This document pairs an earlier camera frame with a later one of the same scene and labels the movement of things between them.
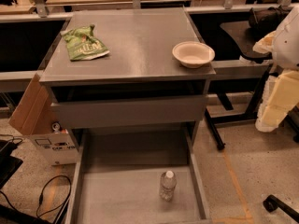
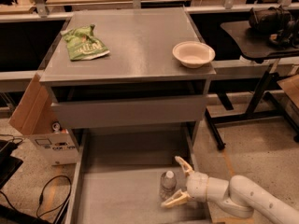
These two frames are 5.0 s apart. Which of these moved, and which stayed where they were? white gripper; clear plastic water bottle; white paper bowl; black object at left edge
Moved: white gripper
Stayed: clear plastic water bottle; black object at left edge; white paper bowl
